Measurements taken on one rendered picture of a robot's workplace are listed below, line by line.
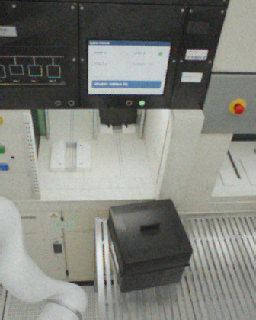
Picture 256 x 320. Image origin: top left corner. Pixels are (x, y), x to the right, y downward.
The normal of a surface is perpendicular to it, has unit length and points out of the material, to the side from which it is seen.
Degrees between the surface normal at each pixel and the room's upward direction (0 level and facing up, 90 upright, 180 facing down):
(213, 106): 90
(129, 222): 0
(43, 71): 90
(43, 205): 90
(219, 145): 90
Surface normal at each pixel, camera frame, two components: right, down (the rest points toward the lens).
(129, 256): 0.05, -0.72
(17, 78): 0.07, 0.69
